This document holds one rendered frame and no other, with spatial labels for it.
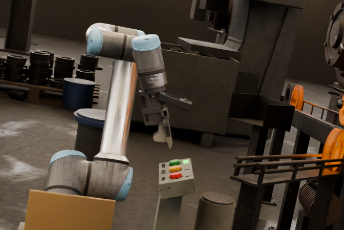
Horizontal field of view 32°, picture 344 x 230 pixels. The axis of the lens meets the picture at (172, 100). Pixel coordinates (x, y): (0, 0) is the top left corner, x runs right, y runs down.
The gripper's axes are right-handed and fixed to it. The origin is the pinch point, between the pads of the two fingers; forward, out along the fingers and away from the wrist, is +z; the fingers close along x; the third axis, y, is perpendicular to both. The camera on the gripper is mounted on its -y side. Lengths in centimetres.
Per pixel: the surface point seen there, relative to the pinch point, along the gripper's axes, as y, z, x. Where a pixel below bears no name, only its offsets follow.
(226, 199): -14.7, 20.6, 3.5
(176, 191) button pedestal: 0.4, 10.0, 19.5
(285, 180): -31.6, 9.7, 27.4
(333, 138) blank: -56, 11, -11
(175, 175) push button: -0.2, 5.7, 16.6
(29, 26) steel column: 195, -44, -703
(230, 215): -15.1, 25.0, 7.4
